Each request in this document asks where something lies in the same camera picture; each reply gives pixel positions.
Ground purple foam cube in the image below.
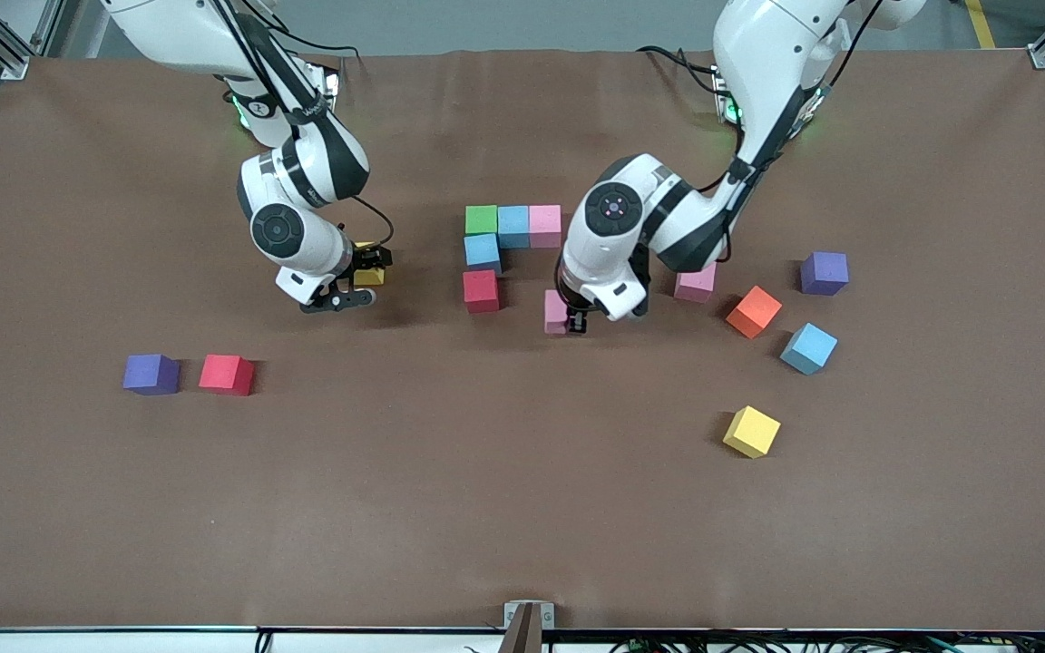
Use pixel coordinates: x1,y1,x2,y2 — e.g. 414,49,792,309
122,353,181,396
799,251,850,297

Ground blue foam cube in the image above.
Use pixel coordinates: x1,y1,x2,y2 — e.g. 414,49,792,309
779,322,839,376
464,233,503,273
497,205,532,250

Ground black base cable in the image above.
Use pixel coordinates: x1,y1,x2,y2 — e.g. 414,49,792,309
636,44,721,96
278,27,362,64

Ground brown table mat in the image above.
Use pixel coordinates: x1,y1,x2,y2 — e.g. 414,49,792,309
0,47,1045,632

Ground orange foam cube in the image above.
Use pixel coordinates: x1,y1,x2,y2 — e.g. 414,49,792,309
725,285,784,340

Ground red foam cube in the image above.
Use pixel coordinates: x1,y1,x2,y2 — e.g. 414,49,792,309
198,354,256,397
462,269,502,315

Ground yellow foam cube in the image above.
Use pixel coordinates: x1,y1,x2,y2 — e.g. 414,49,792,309
722,404,782,460
355,241,386,288

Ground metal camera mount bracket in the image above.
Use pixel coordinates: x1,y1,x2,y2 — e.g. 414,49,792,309
500,600,556,653

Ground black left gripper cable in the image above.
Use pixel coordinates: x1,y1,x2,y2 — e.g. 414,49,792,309
695,0,886,196

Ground black right base cable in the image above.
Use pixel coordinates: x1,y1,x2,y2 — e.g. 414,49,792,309
278,27,362,64

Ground black left base cable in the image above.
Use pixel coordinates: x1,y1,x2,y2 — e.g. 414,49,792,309
636,44,721,96

